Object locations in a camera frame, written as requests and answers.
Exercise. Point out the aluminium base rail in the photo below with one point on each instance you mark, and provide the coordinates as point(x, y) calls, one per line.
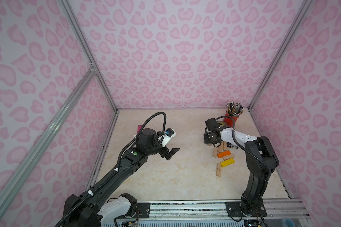
point(168, 210)

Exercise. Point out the red pencil cup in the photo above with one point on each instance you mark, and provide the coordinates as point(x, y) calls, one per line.
point(230, 120)

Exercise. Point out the orange block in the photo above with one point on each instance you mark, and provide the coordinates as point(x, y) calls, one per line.
point(223, 154)

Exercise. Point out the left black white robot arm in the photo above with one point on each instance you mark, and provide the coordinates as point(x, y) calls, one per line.
point(116, 176)

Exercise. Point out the bundle of coloured pencils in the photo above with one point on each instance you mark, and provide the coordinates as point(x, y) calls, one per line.
point(234, 109)

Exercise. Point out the yellow block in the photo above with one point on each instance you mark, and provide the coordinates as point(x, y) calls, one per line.
point(227, 162)

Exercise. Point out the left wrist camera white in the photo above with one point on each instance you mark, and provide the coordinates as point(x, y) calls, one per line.
point(168, 135)

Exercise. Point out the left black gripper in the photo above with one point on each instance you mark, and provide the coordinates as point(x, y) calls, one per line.
point(165, 151)

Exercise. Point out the black stapler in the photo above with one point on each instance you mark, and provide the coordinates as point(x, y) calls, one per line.
point(229, 145)

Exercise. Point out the grey duct tape roll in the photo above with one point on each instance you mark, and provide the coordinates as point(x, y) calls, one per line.
point(222, 124)

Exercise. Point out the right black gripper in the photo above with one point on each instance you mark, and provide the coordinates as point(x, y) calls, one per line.
point(208, 137)

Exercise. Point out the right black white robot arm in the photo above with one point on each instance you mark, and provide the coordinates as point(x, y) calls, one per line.
point(261, 161)

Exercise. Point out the long natural wood block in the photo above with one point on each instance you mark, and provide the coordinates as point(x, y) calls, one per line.
point(219, 170)

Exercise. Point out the magenta block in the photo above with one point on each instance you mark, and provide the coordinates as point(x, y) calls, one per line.
point(139, 128)

